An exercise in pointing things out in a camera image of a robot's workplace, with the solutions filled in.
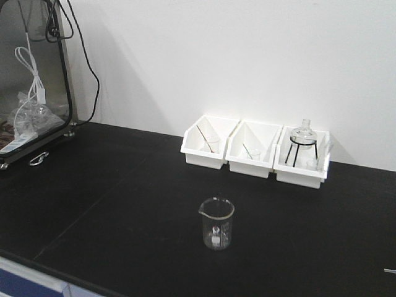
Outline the blue white bench drawer front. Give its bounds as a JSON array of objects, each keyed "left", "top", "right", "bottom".
[{"left": 1, "top": 257, "right": 100, "bottom": 297}]

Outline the left white storage bin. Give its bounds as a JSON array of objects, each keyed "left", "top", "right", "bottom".
[{"left": 180, "top": 115, "right": 239, "bottom": 170}]

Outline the white storage bin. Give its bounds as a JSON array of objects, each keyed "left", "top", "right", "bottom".
[
  {"left": 273, "top": 126, "right": 332, "bottom": 189},
  {"left": 226, "top": 120, "right": 283, "bottom": 178},
  {"left": 180, "top": 115, "right": 239, "bottom": 170}
]

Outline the small beaker in left bin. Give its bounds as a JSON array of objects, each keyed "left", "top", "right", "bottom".
[{"left": 203, "top": 136, "right": 220, "bottom": 153}]

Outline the small beaker in bin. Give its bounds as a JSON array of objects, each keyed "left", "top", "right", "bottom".
[
  {"left": 247, "top": 148, "right": 261, "bottom": 161},
  {"left": 203, "top": 136, "right": 220, "bottom": 153}
]

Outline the middle white storage bin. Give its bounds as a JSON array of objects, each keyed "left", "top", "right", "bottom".
[{"left": 226, "top": 120, "right": 283, "bottom": 178}]

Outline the small beaker in middle bin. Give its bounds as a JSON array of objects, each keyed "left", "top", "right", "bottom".
[{"left": 247, "top": 148, "right": 261, "bottom": 161}]

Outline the right white storage bin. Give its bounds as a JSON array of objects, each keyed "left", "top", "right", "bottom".
[{"left": 273, "top": 126, "right": 332, "bottom": 189}]

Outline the clear round glass flask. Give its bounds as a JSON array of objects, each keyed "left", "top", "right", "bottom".
[{"left": 290, "top": 119, "right": 317, "bottom": 149}]

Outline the glass door cabinet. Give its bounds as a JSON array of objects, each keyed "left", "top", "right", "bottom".
[{"left": 1, "top": 1, "right": 74, "bottom": 170}]

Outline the clear plastic bag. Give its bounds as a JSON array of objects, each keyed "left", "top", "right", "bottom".
[{"left": 7, "top": 92, "right": 64, "bottom": 139}]

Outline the grey tool tip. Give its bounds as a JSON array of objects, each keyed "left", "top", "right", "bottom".
[{"left": 384, "top": 269, "right": 396, "bottom": 274}]

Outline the black wire tripod stand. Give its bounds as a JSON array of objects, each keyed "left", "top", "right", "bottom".
[{"left": 285, "top": 136, "right": 320, "bottom": 168}]

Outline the silver metal cabinet handle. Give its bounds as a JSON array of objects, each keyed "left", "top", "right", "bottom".
[{"left": 28, "top": 152, "right": 50, "bottom": 166}]

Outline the black power cable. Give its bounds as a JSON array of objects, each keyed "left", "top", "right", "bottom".
[{"left": 45, "top": 0, "right": 101, "bottom": 126}]

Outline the white cable with adapter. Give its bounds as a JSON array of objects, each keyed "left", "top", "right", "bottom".
[{"left": 11, "top": 30, "right": 47, "bottom": 137}]

